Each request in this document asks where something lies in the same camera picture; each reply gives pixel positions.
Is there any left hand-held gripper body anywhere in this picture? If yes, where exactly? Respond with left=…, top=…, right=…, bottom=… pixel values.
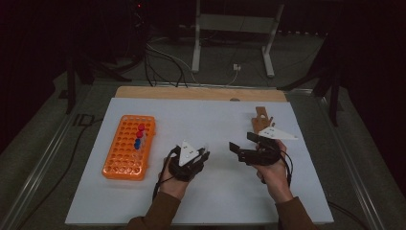
left=168, top=139, right=206, bottom=183

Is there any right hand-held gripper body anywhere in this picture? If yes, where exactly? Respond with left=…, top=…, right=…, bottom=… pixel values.
left=237, top=126, right=299, bottom=167

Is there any wooden tube rack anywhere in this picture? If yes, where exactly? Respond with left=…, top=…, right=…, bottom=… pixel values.
left=251, top=105, right=276, bottom=136

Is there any orange plastic tube rack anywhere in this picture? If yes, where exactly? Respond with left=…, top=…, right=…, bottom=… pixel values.
left=101, top=114, right=157, bottom=182

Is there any person's right hand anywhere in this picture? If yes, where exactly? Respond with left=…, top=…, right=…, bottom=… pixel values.
left=255, top=140, right=293, bottom=204

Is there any person's left hand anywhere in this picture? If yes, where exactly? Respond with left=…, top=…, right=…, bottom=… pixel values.
left=158, top=157, right=191, bottom=201

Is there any white board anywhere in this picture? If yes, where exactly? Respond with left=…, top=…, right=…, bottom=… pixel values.
left=64, top=97, right=335, bottom=226

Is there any wooden table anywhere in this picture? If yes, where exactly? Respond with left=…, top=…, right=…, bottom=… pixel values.
left=114, top=85, right=288, bottom=104

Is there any black stand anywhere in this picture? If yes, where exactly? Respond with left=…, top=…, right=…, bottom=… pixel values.
left=276, top=32, right=345, bottom=127
left=64, top=47, right=132, bottom=115

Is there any white metal stand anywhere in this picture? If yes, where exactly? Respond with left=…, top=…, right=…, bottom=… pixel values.
left=191, top=0, right=285, bottom=79

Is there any dark equipment rack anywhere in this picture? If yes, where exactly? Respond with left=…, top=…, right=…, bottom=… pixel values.
left=126, top=0, right=151, bottom=62

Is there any right hand-held gripper cable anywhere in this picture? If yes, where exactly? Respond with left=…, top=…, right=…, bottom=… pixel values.
left=261, top=149, right=294, bottom=187

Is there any hand-held gripper cable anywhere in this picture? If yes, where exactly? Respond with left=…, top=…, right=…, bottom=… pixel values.
left=261, top=149, right=294, bottom=187
left=151, top=146, right=180, bottom=201

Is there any left hand-held gripper cable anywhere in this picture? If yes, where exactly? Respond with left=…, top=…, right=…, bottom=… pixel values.
left=151, top=146, right=180, bottom=201

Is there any white cable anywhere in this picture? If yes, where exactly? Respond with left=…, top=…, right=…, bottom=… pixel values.
left=147, top=42, right=239, bottom=87

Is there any aluminium frame rail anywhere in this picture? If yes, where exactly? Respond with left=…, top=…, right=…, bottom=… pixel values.
left=0, top=85, right=94, bottom=230
left=314, top=92, right=386, bottom=230
left=91, top=78, right=317, bottom=94

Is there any bundle of black cables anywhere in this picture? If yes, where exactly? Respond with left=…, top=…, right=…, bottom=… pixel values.
left=143, top=41, right=190, bottom=88

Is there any black floor cable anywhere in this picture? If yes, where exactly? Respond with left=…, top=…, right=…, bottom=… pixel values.
left=17, top=118, right=105, bottom=230
left=327, top=200, right=362, bottom=230

